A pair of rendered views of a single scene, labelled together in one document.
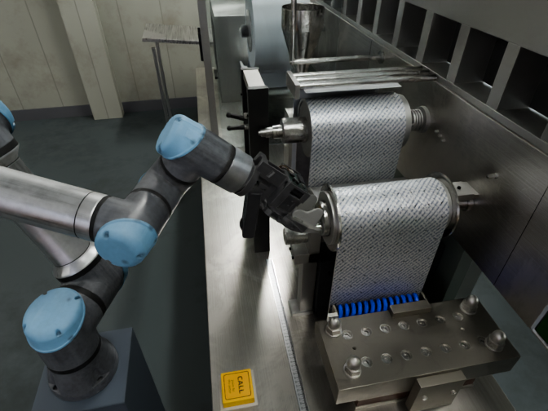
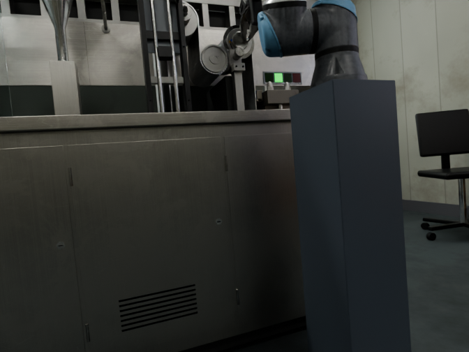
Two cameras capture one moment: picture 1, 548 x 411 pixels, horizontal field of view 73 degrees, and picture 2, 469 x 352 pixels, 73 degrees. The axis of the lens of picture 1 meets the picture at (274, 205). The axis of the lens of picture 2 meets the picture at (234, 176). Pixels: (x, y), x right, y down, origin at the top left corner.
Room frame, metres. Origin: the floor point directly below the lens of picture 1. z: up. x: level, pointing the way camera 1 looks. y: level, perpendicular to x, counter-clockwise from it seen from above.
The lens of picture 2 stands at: (0.91, 1.28, 0.73)
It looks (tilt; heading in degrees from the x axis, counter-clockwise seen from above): 3 degrees down; 261
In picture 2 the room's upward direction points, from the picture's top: 5 degrees counter-clockwise
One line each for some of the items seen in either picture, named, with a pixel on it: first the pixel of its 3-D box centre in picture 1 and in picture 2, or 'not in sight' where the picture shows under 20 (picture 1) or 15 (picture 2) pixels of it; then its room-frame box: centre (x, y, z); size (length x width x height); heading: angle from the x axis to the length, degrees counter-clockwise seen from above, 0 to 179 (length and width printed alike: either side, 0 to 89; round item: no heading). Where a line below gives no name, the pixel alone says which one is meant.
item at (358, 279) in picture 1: (380, 282); (244, 86); (0.58, -0.25, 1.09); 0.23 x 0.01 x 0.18; 100
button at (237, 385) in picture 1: (237, 387); not in sight; (0.41, 0.08, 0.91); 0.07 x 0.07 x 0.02; 10
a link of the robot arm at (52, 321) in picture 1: (63, 325); (331, 28); (0.47, 0.45, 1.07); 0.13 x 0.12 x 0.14; 171
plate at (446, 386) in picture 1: (435, 393); not in sight; (0.38, -0.34, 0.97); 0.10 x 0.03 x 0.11; 100
